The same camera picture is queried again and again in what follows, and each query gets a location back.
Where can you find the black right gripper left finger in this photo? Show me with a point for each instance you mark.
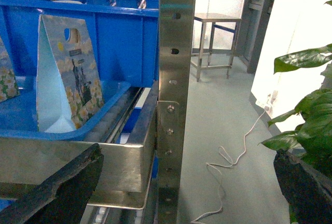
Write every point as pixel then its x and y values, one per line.
pixel 62 197

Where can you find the steel rack upright post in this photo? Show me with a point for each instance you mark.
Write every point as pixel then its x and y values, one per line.
pixel 175 40

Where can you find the white power strip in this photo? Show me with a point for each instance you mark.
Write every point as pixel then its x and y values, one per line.
pixel 264 105

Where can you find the blue shallow tray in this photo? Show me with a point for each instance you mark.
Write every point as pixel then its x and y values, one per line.
pixel 19 117

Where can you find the steel conveyor rack frame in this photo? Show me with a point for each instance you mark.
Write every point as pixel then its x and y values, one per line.
pixel 117 175

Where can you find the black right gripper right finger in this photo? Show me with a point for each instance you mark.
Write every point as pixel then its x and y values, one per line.
pixel 307 190

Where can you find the green leafy plant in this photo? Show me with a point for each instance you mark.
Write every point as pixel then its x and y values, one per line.
pixel 314 135

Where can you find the large blue plastic crate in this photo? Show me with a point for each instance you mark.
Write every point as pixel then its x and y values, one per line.
pixel 124 40

